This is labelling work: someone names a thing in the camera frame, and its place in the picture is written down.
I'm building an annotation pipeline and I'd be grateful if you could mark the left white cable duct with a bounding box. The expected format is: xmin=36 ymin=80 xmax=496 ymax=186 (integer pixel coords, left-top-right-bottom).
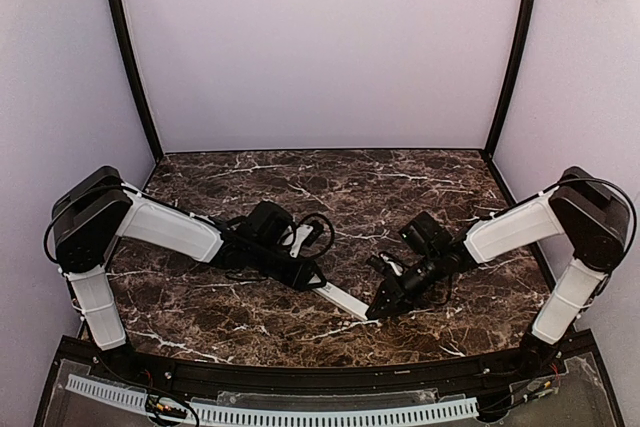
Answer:
xmin=65 ymin=374 xmax=147 ymax=415

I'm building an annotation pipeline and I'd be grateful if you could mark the white cable duct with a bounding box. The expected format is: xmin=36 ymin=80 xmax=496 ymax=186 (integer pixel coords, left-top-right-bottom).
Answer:
xmin=189 ymin=395 xmax=479 ymax=424
xmin=65 ymin=374 xmax=147 ymax=415

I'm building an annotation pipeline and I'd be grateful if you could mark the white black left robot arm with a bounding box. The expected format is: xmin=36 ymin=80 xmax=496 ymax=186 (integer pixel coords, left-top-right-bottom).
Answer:
xmin=43 ymin=166 xmax=335 ymax=351

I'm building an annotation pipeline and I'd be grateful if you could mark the black right frame post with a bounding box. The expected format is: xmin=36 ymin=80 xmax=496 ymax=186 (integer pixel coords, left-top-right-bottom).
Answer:
xmin=483 ymin=0 xmax=535 ymax=159

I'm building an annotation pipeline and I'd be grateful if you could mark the centre white cable duct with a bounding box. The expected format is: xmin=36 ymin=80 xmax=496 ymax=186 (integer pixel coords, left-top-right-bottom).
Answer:
xmin=189 ymin=395 xmax=479 ymax=424

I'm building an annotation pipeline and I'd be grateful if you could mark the black left frame post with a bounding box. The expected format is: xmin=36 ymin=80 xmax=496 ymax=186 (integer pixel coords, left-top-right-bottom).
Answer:
xmin=108 ymin=0 xmax=164 ymax=163

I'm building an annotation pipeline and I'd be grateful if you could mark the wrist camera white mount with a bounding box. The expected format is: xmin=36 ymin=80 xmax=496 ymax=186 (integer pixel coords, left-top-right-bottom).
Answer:
xmin=282 ymin=222 xmax=324 ymax=258
xmin=366 ymin=252 xmax=404 ymax=277

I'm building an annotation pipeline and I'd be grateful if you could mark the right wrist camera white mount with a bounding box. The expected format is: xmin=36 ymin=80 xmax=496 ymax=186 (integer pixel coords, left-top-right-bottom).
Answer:
xmin=366 ymin=252 xmax=404 ymax=277

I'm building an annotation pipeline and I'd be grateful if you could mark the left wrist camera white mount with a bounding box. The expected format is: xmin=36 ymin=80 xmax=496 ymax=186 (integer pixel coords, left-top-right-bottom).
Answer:
xmin=282 ymin=222 xmax=324 ymax=258

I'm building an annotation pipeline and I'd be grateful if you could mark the grey remote battery cover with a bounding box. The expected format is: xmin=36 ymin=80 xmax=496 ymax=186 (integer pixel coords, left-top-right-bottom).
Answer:
xmin=314 ymin=282 xmax=369 ymax=321

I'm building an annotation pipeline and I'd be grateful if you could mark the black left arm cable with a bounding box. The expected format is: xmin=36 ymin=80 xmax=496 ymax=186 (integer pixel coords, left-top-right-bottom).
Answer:
xmin=279 ymin=212 xmax=336 ymax=261

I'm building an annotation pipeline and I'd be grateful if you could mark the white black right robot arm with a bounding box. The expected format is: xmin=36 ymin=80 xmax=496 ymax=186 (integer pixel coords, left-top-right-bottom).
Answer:
xmin=365 ymin=166 xmax=639 ymax=345

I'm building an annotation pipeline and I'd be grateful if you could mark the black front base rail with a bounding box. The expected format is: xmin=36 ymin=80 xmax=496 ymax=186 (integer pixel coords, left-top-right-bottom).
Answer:
xmin=59 ymin=334 xmax=601 ymax=401

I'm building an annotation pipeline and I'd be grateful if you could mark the black frame post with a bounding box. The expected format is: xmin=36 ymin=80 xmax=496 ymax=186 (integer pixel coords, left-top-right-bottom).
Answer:
xmin=108 ymin=0 xmax=164 ymax=163
xmin=483 ymin=0 xmax=535 ymax=159

